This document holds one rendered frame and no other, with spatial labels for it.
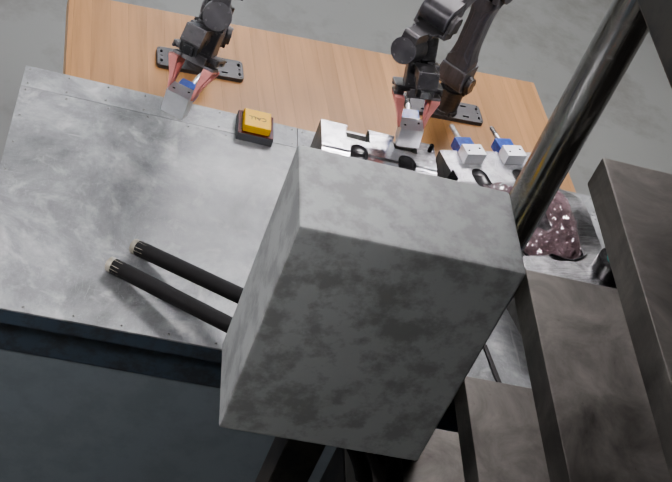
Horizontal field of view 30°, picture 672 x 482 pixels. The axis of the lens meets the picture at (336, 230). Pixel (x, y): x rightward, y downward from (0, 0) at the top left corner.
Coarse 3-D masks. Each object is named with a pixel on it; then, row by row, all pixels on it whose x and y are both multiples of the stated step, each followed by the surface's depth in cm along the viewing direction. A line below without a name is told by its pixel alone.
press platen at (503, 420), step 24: (480, 384) 203; (504, 384) 205; (456, 408) 204; (480, 408) 200; (504, 408) 201; (528, 408) 203; (480, 432) 196; (504, 432) 197; (528, 432) 199; (480, 456) 192; (504, 456) 194; (528, 456) 195; (480, 480) 189; (504, 480) 190; (528, 480) 192
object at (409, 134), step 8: (408, 104) 274; (408, 112) 271; (416, 112) 271; (408, 120) 268; (416, 120) 268; (400, 128) 266; (408, 128) 266; (416, 128) 266; (400, 136) 267; (408, 136) 267; (416, 136) 267; (400, 144) 269; (408, 144) 269; (416, 144) 269
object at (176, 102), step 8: (184, 80) 256; (168, 88) 250; (176, 88) 251; (184, 88) 251; (192, 88) 254; (168, 96) 250; (176, 96) 250; (184, 96) 250; (168, 104) 252; (176, 104) 251; (184, 104) 250; (168, 112) 253; (176, 112) 252; (184, 112) 251
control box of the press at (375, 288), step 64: (320, 192) 157; (384, 192) 161; (448, 192) 165; (256, 256) 175; (320, 256) 155; (384, 256) 155; (448, 256) 156; (512, 256) 160; (256, 320) 165; (320, 320) 162; (384, 320) 163; (448, 320) 163; (256, 384) 170; (320, 384) 171; (384, 384) 171; (448, 384) 172; (320, 448) 188; (384, 448) 181
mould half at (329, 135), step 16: (320, 128) 267; (336, 128) 268; (320, 144) 264; (336, 144) 264; (352, 144) 266; (368, 144) 268; (384, 144) 270; (368, 160) 264; (384, 160) 266; (416, 160) 269; (432, 160) 271
